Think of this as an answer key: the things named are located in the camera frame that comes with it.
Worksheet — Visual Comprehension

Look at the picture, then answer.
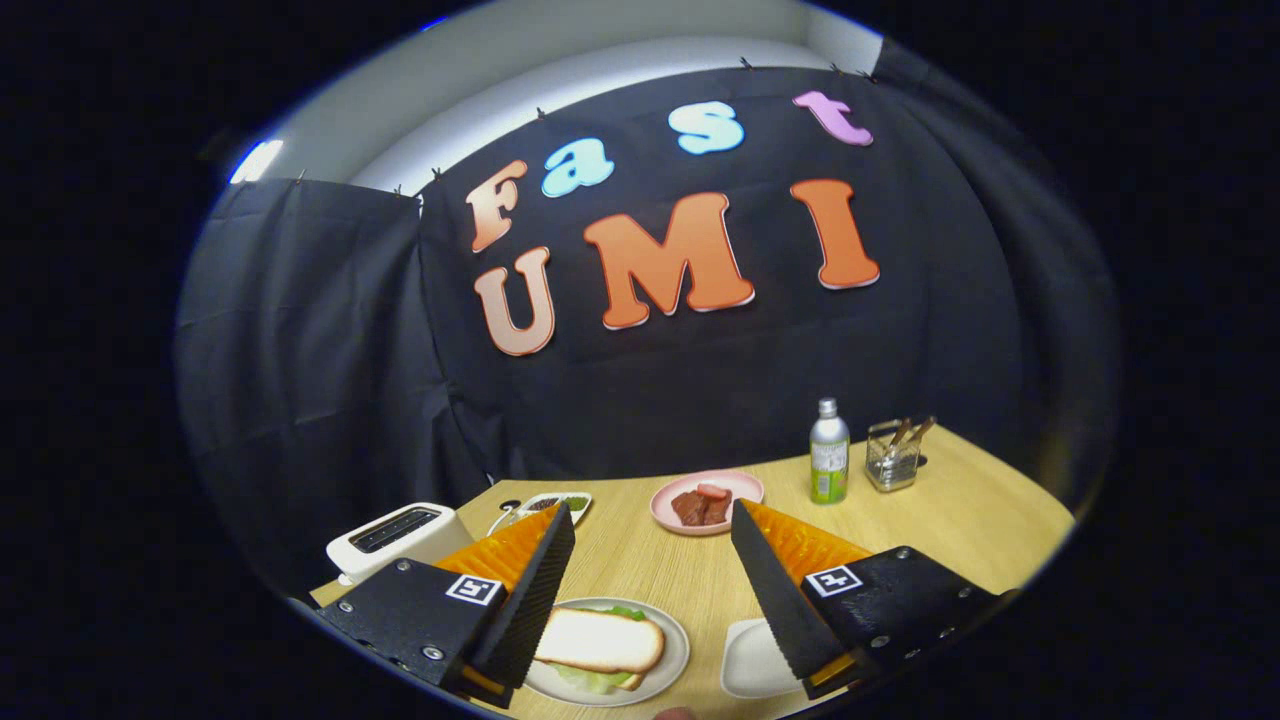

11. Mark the pink plate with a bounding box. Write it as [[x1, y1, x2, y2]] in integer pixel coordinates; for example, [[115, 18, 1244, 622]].
[[649, 469, 765, 537]]

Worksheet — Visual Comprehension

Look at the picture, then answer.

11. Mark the white toaster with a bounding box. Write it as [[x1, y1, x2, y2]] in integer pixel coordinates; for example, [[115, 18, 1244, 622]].
[[326, 502, 475, 586]]

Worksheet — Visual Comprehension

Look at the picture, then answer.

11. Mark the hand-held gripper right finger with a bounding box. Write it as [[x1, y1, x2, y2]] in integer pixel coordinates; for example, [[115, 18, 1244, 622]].
[[730, 499, 1003, 702]]

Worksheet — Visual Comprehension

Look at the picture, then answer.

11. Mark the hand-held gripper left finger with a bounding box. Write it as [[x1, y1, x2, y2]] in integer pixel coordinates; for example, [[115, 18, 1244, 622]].
[[315, 502, 578, 710]]

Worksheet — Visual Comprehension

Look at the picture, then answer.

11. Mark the green label drink bottle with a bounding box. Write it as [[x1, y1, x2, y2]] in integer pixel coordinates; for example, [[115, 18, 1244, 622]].
[[809, 398, 851, 505]]

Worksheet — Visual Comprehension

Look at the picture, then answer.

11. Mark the green lettuce leaf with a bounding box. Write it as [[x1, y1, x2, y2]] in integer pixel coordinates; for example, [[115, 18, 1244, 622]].
[[553, 603, 649, 697]]

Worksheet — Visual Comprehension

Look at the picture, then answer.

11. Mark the metal wire utensil holder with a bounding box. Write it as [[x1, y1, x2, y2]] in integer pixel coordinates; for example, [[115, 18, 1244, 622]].
[[865, 418, 926, 493]]

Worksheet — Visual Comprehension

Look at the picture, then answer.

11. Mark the white divided tray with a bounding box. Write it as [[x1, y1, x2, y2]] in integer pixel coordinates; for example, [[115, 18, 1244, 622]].
[[515, 491, 594, 523]]

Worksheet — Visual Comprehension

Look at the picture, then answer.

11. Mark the square white plate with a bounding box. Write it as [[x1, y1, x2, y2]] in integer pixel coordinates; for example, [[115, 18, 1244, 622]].
[[720, 618, 806, 699]]

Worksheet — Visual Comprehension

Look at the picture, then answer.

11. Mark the toasted bread slice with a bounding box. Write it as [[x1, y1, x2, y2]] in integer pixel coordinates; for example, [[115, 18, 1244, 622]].
[[533, 606, 667, 675]]

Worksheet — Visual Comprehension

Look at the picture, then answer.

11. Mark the bright ceiling light panel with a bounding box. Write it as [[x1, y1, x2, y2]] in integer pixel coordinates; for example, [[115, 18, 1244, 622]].
[[229, 139, 285, 185]]

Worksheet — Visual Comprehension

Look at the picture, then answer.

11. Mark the round white plate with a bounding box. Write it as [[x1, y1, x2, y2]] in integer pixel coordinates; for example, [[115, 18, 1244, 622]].
[[522, 597, 691, 707]]

